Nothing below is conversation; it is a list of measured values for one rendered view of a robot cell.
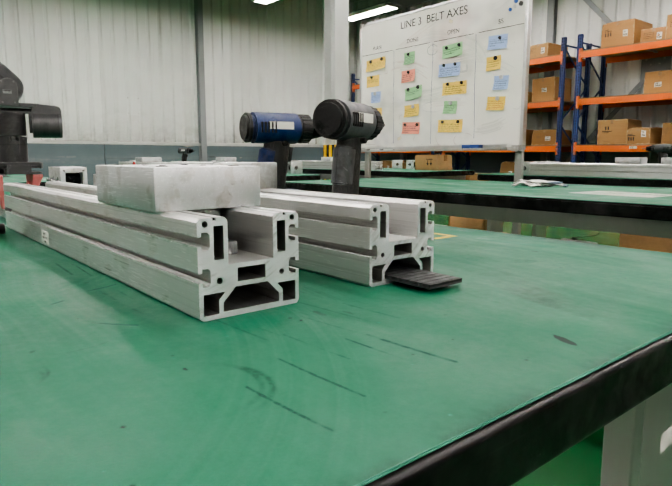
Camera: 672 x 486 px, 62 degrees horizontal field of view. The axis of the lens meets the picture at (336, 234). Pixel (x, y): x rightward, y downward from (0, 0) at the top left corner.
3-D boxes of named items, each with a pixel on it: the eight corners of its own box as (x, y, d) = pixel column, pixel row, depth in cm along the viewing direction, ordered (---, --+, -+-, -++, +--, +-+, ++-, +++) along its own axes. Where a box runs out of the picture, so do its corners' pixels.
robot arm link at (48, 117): (-2, 81, 121) (-3, 77, 113) (57, 84, 126) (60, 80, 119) (2, 137, 122) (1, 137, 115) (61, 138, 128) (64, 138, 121)
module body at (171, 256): (6, 227, 106) (2, 182, 105) (63, 223, 113) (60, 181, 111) (200, 322, 46) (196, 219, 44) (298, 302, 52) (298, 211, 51)
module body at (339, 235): (108, 220, 118) (106, 180, 117) (154, 217, 125) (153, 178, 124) (369, 287, 58) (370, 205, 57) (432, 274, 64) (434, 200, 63)
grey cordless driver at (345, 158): (306, 244, 86) (305, 98, 83) (363, 229, 104) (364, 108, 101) (350, 248, 83) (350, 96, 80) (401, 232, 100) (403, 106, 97)
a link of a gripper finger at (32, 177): (45, 208, 122) (42, 164, 121) (8, 210, 117) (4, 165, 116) (38, 206, 127) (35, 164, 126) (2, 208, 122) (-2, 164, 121)
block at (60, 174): (47, 193, 204) (45, 167, 203) (80, 192, 211) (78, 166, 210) (54, 194, 196) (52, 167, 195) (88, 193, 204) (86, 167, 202)
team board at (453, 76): (339, 269, 457) (340, 20, 431) (383, 261, 489) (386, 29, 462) (496, 307, 342) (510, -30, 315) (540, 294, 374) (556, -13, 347)
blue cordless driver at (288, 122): (239, 223, 113) (236, 112, 110) (326, 218, 122) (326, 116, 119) (251, 227, 106) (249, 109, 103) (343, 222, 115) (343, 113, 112)
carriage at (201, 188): (98, 226, 62) (95, 164, 61) (191, 219, 69) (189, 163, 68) (156, 243, 50) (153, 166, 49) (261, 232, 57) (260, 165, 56)
